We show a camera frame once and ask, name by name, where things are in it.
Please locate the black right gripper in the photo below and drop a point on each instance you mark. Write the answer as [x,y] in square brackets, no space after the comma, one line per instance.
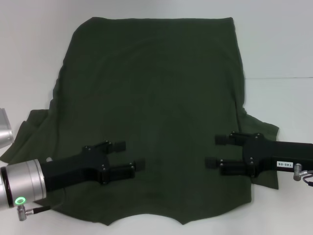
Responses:
[269,154]

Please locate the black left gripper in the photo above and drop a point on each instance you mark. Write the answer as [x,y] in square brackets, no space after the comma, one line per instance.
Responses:
[71,169]

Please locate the dark green shirt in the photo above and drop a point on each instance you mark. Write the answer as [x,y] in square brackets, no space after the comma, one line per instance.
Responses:
[151,85]

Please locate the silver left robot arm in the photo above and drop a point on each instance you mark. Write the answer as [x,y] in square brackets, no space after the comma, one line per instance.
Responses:
[24,181]

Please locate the silver cylindrical connector plug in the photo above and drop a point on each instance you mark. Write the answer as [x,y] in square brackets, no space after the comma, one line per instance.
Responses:
[49,159]

